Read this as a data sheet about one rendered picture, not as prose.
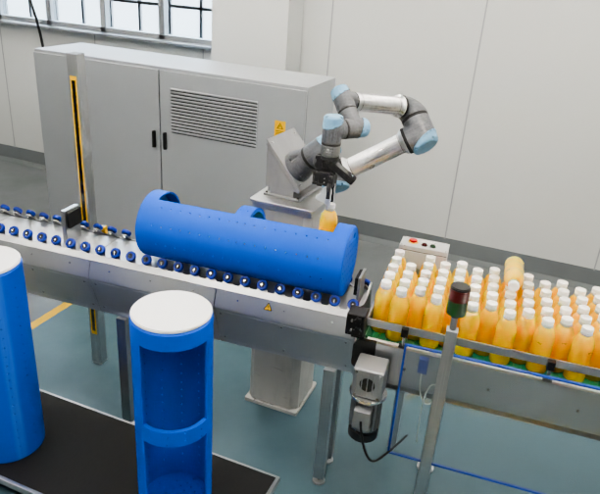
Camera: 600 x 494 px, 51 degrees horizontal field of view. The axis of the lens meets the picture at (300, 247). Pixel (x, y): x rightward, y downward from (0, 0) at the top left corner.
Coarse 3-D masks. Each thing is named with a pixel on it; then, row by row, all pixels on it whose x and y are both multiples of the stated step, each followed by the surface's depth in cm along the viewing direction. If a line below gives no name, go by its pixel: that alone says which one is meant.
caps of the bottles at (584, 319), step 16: (464, 272) 240; (480, 272) 242; (496, 272) 243; (480, 288) 230; (496, 288) 231; (528, 288) 234; (544, 288) 232; (560, 288) 233; (576, 288) 234; (592, 288) 235; (496, 304) 219; (512, 304) 219; (528, 304) 221; (544, 304) 223; (544, 320) 211
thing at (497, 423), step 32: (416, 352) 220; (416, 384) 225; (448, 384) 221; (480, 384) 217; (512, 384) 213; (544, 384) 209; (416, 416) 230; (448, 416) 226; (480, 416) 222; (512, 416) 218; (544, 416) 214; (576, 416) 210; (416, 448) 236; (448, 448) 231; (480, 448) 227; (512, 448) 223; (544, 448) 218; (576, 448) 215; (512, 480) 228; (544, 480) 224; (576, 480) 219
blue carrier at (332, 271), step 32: (160, 192) 260; (160, 224) 251; (192, 224) 247; (224, 224) 245; (256, 224) 242; (288, 224) 241; (160, 256) 260; (192, 256) 251; (224, 256) 246; (256, 256) 241; (288, 256) 237; (320, 256) 234; (352, 256) 249; (320, 288) 241
